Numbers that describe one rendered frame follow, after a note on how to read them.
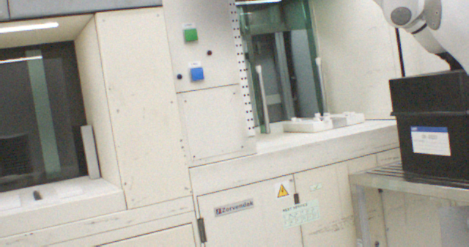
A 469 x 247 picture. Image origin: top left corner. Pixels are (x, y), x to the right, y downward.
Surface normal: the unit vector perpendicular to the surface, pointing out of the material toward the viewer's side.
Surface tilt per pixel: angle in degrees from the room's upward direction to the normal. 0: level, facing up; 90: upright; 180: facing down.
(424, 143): 90
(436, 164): 90
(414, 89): 90
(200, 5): 90
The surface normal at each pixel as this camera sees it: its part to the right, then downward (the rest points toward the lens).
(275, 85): 0.40, -0.01
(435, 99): -0.94, 0.16
